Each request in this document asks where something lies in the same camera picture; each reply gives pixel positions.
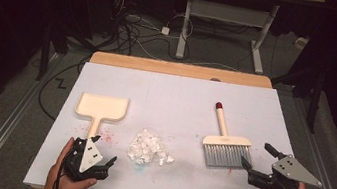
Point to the white desk frame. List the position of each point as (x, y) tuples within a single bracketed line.
[(229, 13)]

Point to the wooden table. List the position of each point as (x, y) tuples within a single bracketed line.
[(177, 69)]

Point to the cream dustpan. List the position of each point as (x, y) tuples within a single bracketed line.
[(102, 106)]

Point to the black metal stand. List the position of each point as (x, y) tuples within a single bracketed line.
[(44, 55), (315, 103)]

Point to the white power adapter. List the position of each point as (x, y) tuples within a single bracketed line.
[(165, 30)]

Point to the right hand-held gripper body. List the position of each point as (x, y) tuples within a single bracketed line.
[(293, 170)]

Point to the white board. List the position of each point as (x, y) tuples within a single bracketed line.
[(177, 92)]

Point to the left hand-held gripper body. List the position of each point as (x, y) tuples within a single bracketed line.
[(71, 164)]

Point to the person's left hand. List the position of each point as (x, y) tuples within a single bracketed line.
[(70, 187)]

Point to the cream brush with grey bristles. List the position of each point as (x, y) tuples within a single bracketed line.
[(227, 150)]

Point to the small white box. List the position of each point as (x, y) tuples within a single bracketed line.
[(301, 42)]

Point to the pile of white paper scraps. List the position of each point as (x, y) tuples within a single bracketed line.
[(147, 148)]

